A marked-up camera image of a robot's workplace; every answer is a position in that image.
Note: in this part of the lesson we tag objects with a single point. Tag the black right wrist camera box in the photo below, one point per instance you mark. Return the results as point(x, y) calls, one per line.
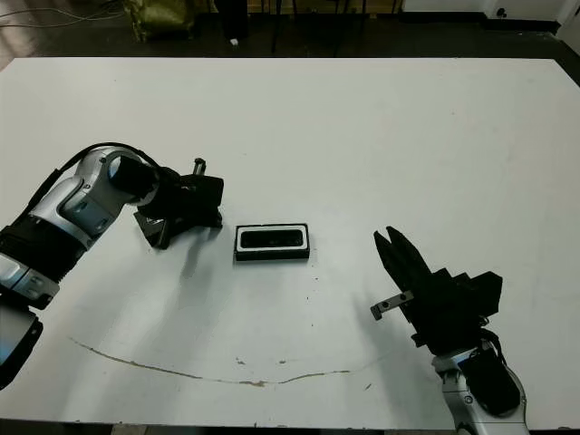
point(485, 294)

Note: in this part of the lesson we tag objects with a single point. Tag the black printed box lid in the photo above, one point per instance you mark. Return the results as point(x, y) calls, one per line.
point(151, 233)

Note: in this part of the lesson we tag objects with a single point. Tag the black box base white insert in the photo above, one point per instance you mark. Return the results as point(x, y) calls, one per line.
point(272, 256)

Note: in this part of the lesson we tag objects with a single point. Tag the black slim camera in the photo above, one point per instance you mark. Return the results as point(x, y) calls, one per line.
point(272, 239)

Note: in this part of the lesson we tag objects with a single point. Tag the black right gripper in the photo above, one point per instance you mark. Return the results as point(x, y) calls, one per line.
point(444, 317)

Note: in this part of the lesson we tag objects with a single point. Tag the black upright stand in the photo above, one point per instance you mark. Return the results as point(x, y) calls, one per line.
point(235, 20)

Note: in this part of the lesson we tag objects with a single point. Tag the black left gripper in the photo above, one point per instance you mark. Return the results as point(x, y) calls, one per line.
point(165, 195)

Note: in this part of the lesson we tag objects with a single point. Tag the olive green bag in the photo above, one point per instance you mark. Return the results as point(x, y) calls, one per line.
point(163, 18)

